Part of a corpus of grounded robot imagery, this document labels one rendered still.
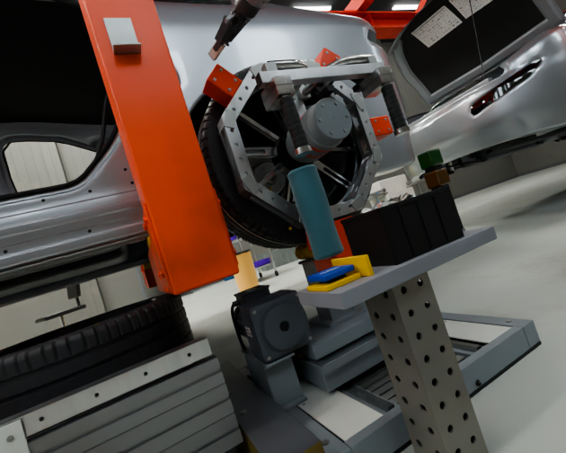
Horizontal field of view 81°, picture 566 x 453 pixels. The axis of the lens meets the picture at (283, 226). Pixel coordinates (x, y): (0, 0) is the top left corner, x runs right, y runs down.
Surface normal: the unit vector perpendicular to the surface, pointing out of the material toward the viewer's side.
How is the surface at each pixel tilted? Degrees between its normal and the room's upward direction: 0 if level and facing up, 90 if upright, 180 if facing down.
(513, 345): 90
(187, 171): 90
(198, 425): 90
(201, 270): 90
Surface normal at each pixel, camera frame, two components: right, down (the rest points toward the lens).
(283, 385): 0.39, -0.16
